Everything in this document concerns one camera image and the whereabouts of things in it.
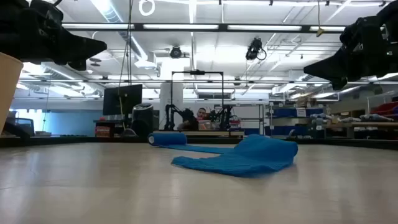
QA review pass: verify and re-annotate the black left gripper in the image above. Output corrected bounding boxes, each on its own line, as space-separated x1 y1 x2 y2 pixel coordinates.
0 0 108 72

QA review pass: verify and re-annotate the background wooden table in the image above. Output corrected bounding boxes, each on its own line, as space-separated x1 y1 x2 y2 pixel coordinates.
152 129 246 138

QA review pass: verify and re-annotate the black ceiling camera with cable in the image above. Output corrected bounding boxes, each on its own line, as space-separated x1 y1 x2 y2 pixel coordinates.
245 37 267 62

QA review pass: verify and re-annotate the black background rig frame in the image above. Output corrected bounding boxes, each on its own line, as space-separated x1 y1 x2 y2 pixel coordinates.
170 70 225 131

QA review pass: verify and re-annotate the white coiled cable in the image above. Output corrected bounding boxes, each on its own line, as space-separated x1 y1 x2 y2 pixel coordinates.
138 0 156 17

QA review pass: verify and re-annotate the hanging black cable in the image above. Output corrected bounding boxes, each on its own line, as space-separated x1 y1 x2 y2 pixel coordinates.
117 0 134 131

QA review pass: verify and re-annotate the yellow hanging tag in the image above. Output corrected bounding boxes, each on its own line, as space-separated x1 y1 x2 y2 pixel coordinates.
316 0 325 38

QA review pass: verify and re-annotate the yellow plastic bin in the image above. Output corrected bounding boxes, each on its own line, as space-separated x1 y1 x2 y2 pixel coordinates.
0 52 24 135

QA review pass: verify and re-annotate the black computer monitor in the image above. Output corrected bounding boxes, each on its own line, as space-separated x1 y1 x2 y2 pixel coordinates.
103 83 144 117

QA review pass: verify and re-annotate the black aluminium table frame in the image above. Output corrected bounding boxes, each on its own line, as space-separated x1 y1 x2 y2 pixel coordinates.
0 136 398 151

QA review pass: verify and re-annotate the person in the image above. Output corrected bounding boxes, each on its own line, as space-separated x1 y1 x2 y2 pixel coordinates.
177 107 208 131

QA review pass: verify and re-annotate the wooden workbench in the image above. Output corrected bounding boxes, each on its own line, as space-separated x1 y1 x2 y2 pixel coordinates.
325 121 398 139

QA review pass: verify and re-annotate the red box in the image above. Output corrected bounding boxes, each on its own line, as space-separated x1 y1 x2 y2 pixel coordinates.
95 125 111 138

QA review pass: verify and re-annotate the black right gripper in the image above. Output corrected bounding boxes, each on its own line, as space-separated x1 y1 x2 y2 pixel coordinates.
303 0 398 91

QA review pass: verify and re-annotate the overhead light bar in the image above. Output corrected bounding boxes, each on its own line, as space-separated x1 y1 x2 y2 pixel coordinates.
62 22 346 34

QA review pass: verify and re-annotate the blue elastic bandage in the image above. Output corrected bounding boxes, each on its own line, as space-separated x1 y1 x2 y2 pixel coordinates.
147 133 299 179

